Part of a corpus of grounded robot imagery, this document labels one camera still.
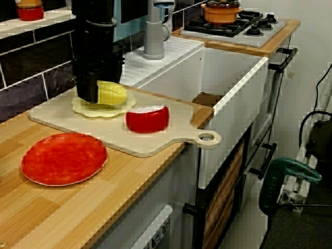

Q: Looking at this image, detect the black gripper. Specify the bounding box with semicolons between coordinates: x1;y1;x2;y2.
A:
72;44;126;103

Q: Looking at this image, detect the yellow toy corn cob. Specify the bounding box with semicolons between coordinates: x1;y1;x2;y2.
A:
96;80;129;106

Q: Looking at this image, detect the red rind toy cheese wedge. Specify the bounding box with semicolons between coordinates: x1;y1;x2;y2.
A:
125;104;171;134

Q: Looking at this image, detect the pale yellow scalloped plate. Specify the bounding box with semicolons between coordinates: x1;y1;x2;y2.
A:
71;90;137;119

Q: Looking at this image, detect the teal plastic bin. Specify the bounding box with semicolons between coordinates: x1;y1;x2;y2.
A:
112;0;132;43

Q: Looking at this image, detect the red round plate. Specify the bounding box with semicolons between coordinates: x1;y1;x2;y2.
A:
20;132;108;187

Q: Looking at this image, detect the grey toy faucet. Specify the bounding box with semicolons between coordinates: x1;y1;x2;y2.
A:
143;0;176;60

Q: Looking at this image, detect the light wooden cutting board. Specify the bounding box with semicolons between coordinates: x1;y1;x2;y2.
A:
28;86;222;158

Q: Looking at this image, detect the red and yellow bottle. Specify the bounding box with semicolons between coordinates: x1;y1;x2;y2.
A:
16;0;45;22

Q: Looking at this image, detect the white toy sink basin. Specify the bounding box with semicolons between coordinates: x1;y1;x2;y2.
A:
121;36;270;190

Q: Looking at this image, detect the orange toy pot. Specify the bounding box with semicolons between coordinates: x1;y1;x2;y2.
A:
201;0;244;25

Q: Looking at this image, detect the grey dishwasher panel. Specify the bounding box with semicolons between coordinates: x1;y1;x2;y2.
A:
129;204;175;249

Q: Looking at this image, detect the black toy stove top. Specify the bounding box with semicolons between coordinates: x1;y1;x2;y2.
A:
179;10;288;49

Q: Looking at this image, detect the wood pattern cabinet door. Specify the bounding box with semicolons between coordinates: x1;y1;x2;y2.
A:
202;139;246;249

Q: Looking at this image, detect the black cabinet handle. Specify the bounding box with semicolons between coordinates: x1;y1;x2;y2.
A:
182;202;206;216

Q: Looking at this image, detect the black drawer handle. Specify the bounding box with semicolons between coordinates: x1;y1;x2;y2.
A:
248;143;278;180

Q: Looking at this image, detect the black oven handle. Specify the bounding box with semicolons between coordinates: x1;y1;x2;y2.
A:
268;47;299;74

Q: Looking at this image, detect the black cable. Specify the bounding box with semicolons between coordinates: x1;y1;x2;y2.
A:
300;62;332;158

